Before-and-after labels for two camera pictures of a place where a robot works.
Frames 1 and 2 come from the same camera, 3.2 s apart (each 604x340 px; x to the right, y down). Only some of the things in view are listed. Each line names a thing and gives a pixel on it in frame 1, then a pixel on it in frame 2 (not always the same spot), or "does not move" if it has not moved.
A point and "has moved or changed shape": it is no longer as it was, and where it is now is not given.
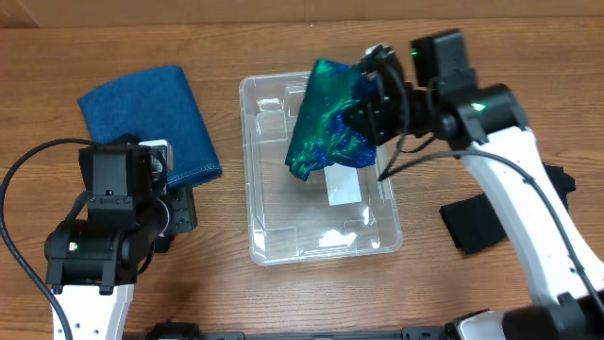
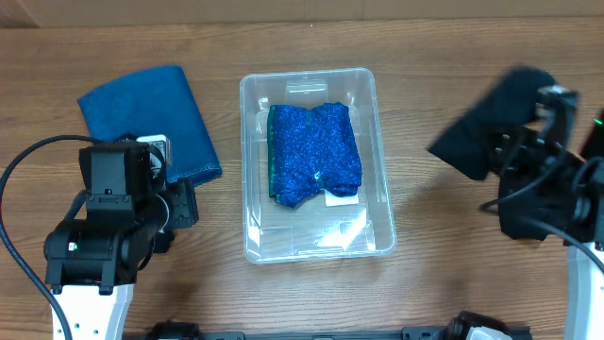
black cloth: (473, 223) has moved or changed shape
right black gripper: (386, 106) → (531, 146)
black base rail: (181, 331) does not move
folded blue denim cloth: (156, 106) does not move
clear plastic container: (343, 211) does not move
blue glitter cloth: (322, 136) → (311, 149)
